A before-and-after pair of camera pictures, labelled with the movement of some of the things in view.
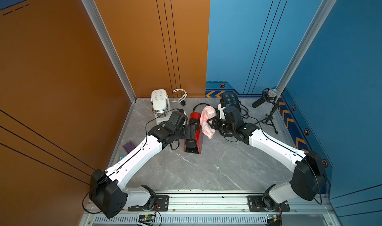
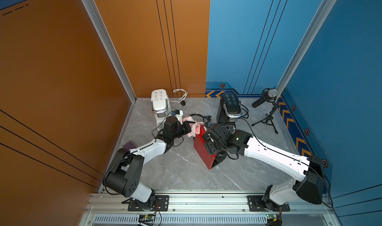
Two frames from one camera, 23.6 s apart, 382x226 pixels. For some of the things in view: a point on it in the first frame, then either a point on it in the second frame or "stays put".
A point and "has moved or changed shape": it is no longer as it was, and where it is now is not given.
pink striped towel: x=208 y=113 has moved or changed shape
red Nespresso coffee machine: x=195 y=119 -> x=208 y=158
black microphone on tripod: x=270 y=95 stays put
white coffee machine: x=160 y=105 stays put
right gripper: x=215 y=123 -> x=208 y=144
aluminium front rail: x=310 y=208 stays put
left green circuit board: x=151 y=217 stays put
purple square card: x=129 y=146 stays put
